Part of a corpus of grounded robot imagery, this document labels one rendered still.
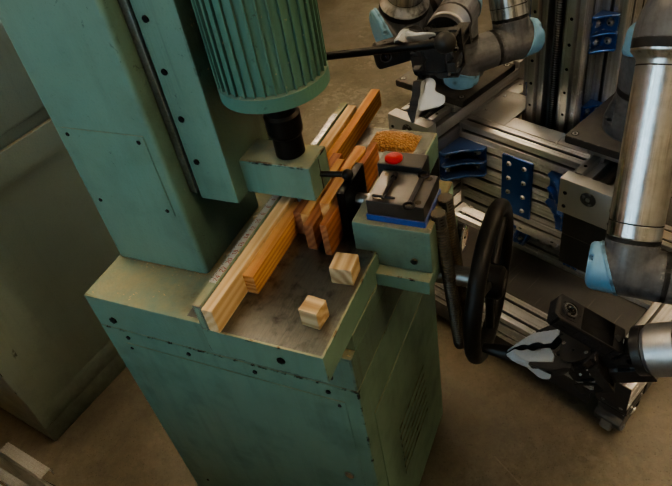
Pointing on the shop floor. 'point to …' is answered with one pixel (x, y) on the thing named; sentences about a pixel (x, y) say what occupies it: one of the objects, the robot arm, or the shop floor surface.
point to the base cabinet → (298, 409)
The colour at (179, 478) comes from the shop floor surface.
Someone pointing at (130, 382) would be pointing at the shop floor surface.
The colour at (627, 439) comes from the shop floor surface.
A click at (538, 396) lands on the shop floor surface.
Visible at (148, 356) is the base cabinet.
